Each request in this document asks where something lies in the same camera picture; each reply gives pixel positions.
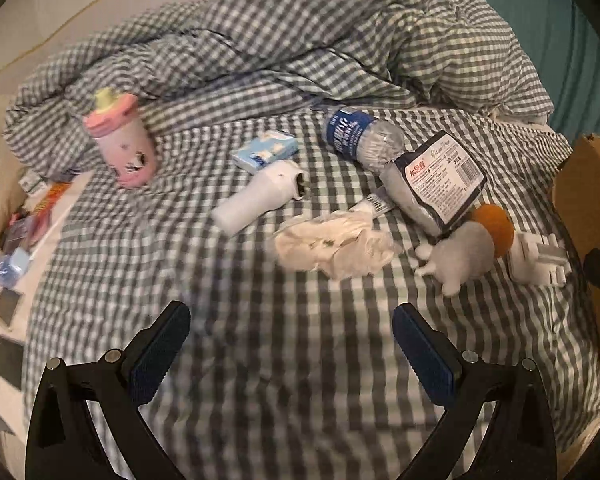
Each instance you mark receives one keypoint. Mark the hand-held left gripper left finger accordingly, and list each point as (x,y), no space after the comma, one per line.
(160,350)

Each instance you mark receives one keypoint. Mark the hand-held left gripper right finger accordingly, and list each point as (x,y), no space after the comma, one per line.
(425,355)

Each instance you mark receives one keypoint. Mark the brown cardboard box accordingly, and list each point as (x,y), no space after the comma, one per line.
(585,185)

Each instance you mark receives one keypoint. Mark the white tissue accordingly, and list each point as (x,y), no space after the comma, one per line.
(330,245)

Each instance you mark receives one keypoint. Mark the white toothpaste tube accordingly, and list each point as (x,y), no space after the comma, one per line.
(377,204)

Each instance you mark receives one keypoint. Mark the grey vacuum-packed package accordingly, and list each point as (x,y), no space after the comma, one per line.
(430,185)

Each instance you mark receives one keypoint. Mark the white plastic holder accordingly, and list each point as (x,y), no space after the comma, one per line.
(530,265)

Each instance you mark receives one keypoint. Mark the grey checkered bed sheet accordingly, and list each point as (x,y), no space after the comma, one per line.
(230,285)

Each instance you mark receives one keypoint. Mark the white plush toy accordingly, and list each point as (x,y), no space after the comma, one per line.
(465,255)

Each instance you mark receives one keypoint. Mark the orange fuzzy ball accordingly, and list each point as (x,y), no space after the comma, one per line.
(497,225)

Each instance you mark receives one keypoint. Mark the dark square pad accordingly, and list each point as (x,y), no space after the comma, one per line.
(7,307)
(10,362)

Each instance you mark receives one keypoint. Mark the blue and white small pack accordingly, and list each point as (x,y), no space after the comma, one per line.
(12,265)

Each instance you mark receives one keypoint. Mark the orange snack packet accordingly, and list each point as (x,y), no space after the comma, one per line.
(47,207)

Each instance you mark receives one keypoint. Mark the white plastic bottle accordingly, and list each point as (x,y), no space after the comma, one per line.
(260,190)

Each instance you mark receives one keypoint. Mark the pink lidded cup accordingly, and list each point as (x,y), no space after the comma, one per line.
(125,145)

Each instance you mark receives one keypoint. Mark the white paper packet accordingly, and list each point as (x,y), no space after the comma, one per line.
(30,182)

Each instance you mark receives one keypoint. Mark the teal curtain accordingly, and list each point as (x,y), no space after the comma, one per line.
(570,60)

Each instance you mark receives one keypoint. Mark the blue tissue pack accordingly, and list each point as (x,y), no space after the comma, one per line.
(265,152)

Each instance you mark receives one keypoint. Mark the clear water bottle blue label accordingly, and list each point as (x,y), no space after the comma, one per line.
(352,132)

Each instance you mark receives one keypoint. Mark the grey checkered duvet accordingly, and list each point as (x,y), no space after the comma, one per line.
(280,35)

